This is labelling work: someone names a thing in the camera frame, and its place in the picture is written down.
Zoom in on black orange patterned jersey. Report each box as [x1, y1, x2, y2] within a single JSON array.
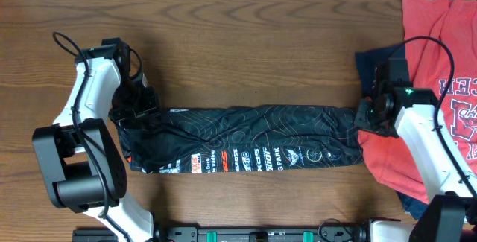
[[116, 105, 364, 174]]

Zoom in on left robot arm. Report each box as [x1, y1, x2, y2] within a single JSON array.
[[32, 37, 160, 241]]

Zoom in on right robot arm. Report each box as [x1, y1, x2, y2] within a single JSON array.
[[354, 58, 476, 242]]

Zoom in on navy blue garment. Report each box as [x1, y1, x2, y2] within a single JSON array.
[[355, 45, 428, 220]]

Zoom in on red t-shirt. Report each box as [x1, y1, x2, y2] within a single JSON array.
[[355, 0, 476, 203]]

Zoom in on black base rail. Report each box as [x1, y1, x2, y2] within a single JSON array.
[[72, 225, 373, 242]]

